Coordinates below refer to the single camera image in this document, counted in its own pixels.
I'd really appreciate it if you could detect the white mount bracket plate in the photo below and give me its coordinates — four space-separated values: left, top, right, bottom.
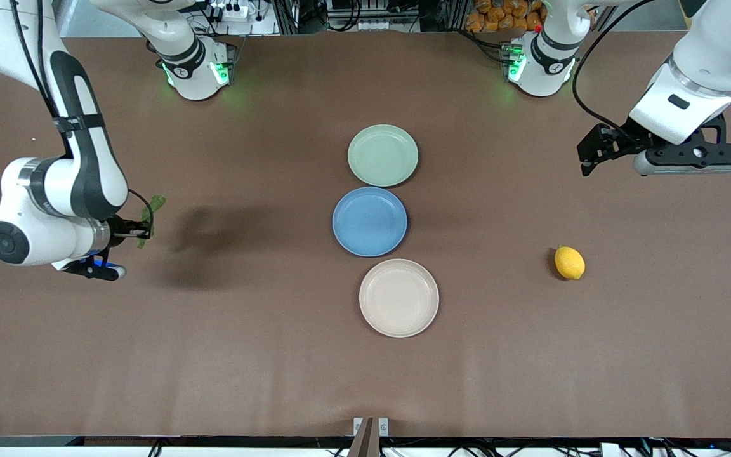
353 417 390 438

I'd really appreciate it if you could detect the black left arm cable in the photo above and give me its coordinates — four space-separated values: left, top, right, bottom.
572 0 658 137

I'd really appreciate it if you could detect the beige plate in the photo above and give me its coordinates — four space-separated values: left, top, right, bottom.
359 258 440 338

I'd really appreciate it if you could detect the yellow lemon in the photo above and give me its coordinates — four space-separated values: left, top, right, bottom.
554 246 586 281

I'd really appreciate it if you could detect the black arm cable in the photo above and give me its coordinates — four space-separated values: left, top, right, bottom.
572 0 658 137
9 0 155 242

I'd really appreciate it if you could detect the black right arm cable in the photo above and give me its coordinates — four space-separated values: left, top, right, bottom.
9 0 155 242

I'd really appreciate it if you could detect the white power strip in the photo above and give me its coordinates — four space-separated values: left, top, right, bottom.
209 2 250 21

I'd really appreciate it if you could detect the blue plate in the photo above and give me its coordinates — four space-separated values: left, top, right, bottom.
332 187 409 258

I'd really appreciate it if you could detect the green lettuce leaf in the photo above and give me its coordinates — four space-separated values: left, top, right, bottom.
136 194 167 249

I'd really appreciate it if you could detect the brown camera mount post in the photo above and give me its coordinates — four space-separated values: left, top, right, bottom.
348 417 380 457

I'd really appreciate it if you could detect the light green plate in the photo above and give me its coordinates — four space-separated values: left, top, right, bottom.
347 124 419 188

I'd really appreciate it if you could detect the orange snack packets pile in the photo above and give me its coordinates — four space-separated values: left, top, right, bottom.
465 0 545 34

